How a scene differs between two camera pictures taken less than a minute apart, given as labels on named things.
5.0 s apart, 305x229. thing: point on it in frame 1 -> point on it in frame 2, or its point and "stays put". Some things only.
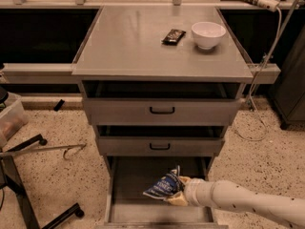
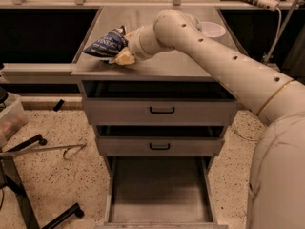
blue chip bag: (167, 185) -> (108, 47)
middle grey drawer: (160, 139) stays put
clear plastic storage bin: (13, 116) stays put
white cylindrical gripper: (193, 190) -> (135, 45)
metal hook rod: (76, 147) stays put
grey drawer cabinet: (161, 87) stays put
